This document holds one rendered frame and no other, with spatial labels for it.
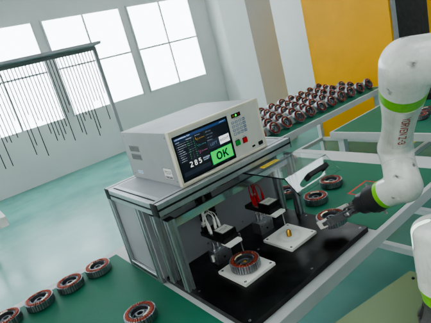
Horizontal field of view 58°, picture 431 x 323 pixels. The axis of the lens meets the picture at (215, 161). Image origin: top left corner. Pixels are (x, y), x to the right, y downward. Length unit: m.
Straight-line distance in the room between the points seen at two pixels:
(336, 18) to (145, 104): 4.64
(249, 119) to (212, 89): 7.82
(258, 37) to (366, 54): 1.38
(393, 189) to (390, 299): 0.33
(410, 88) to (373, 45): 3.89
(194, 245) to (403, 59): 1.04
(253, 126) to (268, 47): 3.92
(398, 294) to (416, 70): 0.56
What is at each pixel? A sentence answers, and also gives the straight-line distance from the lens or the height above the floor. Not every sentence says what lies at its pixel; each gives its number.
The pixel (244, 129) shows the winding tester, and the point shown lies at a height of 1.22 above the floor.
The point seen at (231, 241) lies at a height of 0.88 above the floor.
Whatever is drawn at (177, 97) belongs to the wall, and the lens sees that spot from 8.79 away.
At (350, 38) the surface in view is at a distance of 4.99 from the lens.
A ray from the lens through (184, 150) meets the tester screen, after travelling 1.37.
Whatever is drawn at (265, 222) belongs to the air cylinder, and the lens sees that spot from 1.66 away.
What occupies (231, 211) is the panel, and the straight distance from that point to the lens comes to 1.69.
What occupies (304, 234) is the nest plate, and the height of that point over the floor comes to 0.78.
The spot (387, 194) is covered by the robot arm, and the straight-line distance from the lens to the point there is 1.31.
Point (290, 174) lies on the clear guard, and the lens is 1.40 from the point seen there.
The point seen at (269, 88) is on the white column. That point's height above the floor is 0.83.
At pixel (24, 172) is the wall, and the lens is 7.61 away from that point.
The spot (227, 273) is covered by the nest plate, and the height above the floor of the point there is 0.78.
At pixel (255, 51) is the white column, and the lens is 5.27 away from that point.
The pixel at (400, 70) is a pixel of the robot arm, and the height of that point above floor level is 1.40.
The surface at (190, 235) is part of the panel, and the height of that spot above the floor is 0.87.
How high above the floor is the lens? 1.56
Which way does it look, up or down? 16 degrees down
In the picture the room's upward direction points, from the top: 15 degrees counter-clockwise
